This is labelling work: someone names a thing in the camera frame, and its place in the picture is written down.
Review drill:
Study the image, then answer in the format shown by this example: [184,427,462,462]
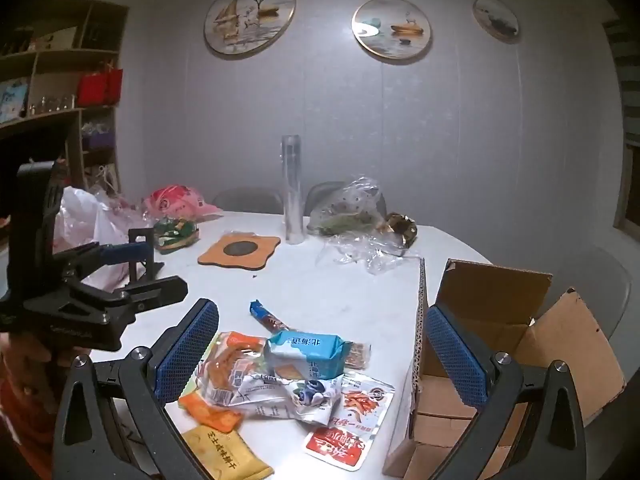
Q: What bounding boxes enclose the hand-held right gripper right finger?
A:
[425,306,586,480]

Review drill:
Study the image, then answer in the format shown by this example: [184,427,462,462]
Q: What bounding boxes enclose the gold foil wrapper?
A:
[377,212,418,249]

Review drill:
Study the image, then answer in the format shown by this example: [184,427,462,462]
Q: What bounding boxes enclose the clear packet of orange strips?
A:
[197,331,268,406]

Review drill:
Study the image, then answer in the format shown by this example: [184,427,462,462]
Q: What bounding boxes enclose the clear plastic tube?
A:
[281,135,305,245]

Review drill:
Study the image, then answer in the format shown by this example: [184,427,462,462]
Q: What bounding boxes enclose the brown cardboard box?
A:
[382,258,626,480]

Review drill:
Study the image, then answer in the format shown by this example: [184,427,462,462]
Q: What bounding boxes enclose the crumpled clear plastic wrap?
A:
[315,234,422,276]

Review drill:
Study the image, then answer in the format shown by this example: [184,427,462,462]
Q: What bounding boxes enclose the striped window blind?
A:
[604,19,640,143]

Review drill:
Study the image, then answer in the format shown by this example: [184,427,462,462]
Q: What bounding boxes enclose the light blue snack packet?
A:
[265,331,348,381]

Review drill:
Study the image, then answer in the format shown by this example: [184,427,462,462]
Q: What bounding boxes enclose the small round wall picture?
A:
[473,0,521,43]

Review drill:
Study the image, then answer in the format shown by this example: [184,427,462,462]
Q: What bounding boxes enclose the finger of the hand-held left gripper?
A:
[62,241,153,281]
[107,276,188,318]

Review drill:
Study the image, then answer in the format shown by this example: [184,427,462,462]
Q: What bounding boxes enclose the white plastic bag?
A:
[52,186,132,291]

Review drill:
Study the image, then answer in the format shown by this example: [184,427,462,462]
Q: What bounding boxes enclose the clear peanut brittle pack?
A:
[344,341,372,368]

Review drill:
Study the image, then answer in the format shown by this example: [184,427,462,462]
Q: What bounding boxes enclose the medium round wall picture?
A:
[351,0,433,58]

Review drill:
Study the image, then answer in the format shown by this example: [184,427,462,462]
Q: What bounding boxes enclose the black phone stand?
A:
[127,227,165,286]

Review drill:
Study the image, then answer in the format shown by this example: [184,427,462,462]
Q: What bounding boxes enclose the orange flower-shaped coaster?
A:
[197,232,281,272]

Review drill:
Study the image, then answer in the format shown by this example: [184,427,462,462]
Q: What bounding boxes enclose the person's red garment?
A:
[0,332,68,480]

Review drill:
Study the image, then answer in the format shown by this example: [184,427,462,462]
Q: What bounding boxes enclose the pink plastic bag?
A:
[144,185,223,222]

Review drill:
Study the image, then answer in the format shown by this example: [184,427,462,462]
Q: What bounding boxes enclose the red gift bags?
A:
[77,67,123,107]

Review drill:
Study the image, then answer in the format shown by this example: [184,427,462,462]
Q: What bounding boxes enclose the red and white snack packet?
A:
[304,370,396,472]

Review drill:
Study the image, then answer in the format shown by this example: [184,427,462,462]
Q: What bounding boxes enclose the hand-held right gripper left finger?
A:
[52,297,221,480]

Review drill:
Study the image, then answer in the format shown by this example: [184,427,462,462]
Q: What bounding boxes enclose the small orange snack packet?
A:
[179,391,243,433]

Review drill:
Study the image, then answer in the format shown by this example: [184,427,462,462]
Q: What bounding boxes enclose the blue sausage stick packet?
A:
[250,300,291,333]

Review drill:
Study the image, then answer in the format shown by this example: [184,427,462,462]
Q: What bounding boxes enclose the large round wall picture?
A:
[204,0,297,58]

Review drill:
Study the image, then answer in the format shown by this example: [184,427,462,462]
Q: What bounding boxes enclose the clear bag with food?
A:
[307,177,388,237]

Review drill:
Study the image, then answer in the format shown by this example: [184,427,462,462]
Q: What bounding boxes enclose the wooden shelf unit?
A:
[0,0,131,201]

